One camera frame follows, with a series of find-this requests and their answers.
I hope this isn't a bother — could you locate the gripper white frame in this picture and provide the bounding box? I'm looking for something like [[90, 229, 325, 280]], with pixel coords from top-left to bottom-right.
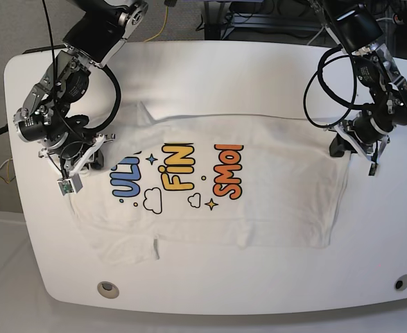
[[38, 133, 116, 178], [329, 121, 390, 163]]

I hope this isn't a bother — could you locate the white printed T-shirt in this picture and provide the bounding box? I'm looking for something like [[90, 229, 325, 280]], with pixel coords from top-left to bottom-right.
[[67, 104, 350, 265]]

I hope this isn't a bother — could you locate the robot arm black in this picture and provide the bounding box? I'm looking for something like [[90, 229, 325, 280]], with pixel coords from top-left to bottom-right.
[[13, 1, 148, 180], [310, 1, 407, 165]]

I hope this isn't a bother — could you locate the grey table grommet left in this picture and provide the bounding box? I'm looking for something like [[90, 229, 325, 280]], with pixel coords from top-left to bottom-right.
[[97, 281, 119, 299]]

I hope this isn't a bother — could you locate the black table grommet right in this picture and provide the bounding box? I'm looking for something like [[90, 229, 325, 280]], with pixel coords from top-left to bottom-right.
[[394, 274, 407, 291]]

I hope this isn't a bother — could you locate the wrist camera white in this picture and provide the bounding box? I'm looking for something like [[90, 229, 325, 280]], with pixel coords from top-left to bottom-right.
[[368, 162, 379, 176], [57, 174, 83, 196]]

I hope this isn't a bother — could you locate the black aluminium frame rack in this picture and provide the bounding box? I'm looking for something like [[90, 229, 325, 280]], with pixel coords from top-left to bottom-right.
[[196, 1, 322, 40]]

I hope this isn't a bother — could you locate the yellow cable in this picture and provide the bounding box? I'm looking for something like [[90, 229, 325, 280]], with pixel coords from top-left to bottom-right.
[[144, 5, 171, 43]]

